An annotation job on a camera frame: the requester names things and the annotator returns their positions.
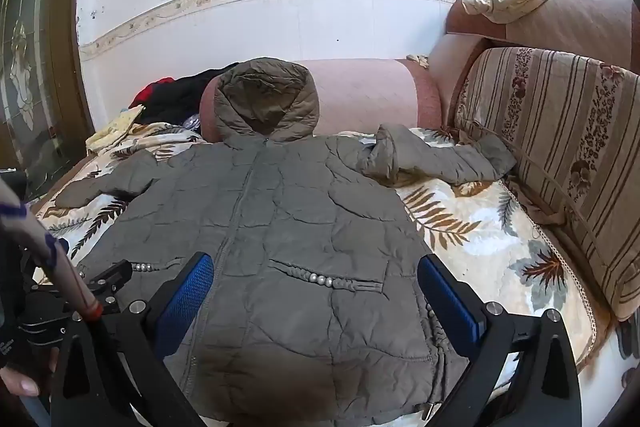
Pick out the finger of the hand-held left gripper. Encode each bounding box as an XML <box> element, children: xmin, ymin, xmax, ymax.
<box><xmin>82</xmin><ymin>258</ymin><xmax>134</xmax><ymax>303</ymax></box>

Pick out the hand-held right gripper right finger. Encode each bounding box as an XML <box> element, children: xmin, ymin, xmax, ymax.
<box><xmin>417</xmin><ymin>253</ymin><xmax>583</xmax><ymax>427</ymax></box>

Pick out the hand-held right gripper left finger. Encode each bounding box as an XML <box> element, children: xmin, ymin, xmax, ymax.
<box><xmin>50</xmin><ymin>251</ymin><xmax>216</xmax><ymax>427</ymax></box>

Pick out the olive hooded puffer jacket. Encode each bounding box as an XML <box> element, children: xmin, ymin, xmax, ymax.
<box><xmin>55</xmin><ymin>56</ymin><xmax>518</xmax><ymax>423</ymax></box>

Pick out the person's left hand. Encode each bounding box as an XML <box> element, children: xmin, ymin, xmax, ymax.
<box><xmin>0</xmin><ymin>364</ymin><xmax>41</xmax><ymax>399</ymax></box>

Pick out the leaf print fleece blanket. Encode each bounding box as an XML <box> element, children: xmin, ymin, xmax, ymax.
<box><xmin>30</xmin><ymin>122</ymin><xmax>601</xmax><ymax>427</ymax></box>

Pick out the pale yellow cloth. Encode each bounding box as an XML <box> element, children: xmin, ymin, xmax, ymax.
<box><xmin>86</xmin><ymin>106</ymin><xmax>146</xmax><ymax>153</ymax></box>

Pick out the red garment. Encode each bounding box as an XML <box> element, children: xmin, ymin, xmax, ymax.
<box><xmin>131</xmin><ymin>77</ymin><xmax>176</xmax><ymax>108</ymax></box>

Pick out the striped floral sofa cushion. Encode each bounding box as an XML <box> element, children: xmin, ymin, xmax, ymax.
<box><xmin>450</xmin><ymin>46</ymin><xmax>640</xmax><ymax>323</ymax></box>

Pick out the black garment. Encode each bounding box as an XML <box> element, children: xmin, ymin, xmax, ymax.
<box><xmin>142</xmin><ymin>62</ymin><xmax>241</xmax><ymax>125</ymax></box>

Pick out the wooden door with glass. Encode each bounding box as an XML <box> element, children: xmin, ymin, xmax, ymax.
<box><xmin>0</xmin><ymin>0</ymin><xmax>96</xmax><ymax>198</ymax></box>

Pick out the beige sleeved cable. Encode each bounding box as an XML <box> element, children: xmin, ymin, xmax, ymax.
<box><xmin>0</xmin><ymin>180</ymin><xmax>104</xmax><ymax>324</ymax></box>

